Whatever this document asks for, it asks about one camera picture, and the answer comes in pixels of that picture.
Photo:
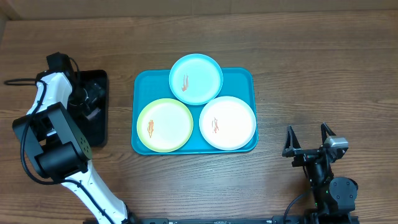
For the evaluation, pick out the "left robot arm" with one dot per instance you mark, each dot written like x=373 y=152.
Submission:
x=54 y=151

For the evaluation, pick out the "yellow-green plate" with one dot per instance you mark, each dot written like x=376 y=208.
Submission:
x=164 y=125

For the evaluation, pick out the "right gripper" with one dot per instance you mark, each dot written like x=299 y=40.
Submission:
x=292 y=149

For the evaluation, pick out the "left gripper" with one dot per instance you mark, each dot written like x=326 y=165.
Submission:
x=96 y=91

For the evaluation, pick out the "white plate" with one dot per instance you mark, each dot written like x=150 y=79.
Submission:
x=227 y=123

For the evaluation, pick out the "black rectangular tray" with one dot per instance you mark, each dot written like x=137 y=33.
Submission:
x=96 y=130

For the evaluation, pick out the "light blue plate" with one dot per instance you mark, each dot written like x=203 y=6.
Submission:
x=195 y=79

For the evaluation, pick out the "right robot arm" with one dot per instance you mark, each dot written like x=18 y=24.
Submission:
x=334 y=197

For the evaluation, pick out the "green and pink sponge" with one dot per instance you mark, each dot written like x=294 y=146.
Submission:
x=93 y=114

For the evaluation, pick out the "blue plastic serving tray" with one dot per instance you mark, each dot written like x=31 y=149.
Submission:
x=152 y=85

